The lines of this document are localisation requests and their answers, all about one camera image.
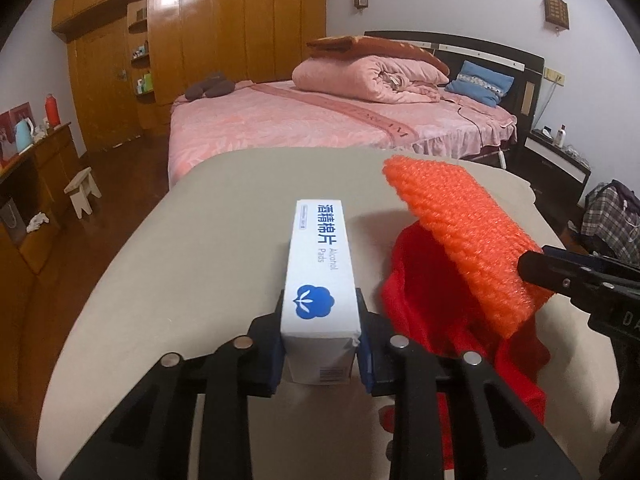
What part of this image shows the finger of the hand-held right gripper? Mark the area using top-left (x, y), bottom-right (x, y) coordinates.
top-left (517, 251), bottom-right (608, 307)
top-left (541, 243), bottom-right (640, 274)

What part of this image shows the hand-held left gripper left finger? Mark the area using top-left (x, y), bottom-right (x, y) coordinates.
top-left (60, 287), bottom-right (288, 480)

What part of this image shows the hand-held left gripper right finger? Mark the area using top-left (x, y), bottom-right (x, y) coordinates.
top-left (355, 287), bottom-right (583, 480)

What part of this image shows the orange foam net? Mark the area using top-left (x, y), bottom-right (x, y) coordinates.
top-left (382, 156), bottom-right (556, 340)

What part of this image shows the white and blue carton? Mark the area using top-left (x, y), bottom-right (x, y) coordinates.
top-left (280, 199), bottom-right (362, 386)

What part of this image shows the red plastic bag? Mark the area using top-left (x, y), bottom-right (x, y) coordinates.
top-left (377, 222), bottom-right (551, 461)

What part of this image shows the plaid cloth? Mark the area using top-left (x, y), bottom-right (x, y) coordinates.
top-left (580, 182), bottom-right (640, 261)

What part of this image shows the purple garment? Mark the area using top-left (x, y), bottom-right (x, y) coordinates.
top-left (610, 179), bottom-right (640, 211)

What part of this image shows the black and white nightstand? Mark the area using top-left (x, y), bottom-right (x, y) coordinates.
top-left (522, 127), bottom-right (592, 201)

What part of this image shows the cream cloth-covered table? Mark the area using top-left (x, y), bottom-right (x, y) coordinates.
top-left (36, 147), bottom-right (626, 480)

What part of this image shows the blue pillow with lace band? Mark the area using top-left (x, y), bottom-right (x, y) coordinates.
top-left (445, 60), bottom-right (516, 107)

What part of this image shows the dark wooden bed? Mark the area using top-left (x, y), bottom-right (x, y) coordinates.
top-left (167, 30), bottom-right (546, 186)

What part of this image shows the pink bedsheet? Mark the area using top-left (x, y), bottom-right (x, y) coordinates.
top-left (167, 79), bottom-right (518, 186)

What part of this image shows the brown floral blanket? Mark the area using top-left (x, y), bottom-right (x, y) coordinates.
top-left (306, 35), bottom-right (451, 76)

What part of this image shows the small wooden stool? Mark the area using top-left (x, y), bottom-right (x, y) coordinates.
top-left (64, 166), bottom-right (102, 219)

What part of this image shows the folded pink quilt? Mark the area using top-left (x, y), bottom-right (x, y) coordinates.
top-left (291, 56), bottom-right (451, 106)

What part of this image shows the wooden desk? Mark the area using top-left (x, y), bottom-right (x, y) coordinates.
top-left (0, 122), bottom-right (83, 276)

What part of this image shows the wooden wardrobe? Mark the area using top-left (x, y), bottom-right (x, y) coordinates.
top-left (51, 0), bottom-right (328, 136)

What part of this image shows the light blue kettle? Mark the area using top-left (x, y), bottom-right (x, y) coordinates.
top-left (12, 117), bottom-right (36, 153)

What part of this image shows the large wooden wall lamp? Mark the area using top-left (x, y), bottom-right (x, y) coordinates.
top-left (543, 0), bottom-right (571, 31)

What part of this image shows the red photo frame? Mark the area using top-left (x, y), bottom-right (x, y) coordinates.
top-left (0, 102), bottom-right (36, 166)

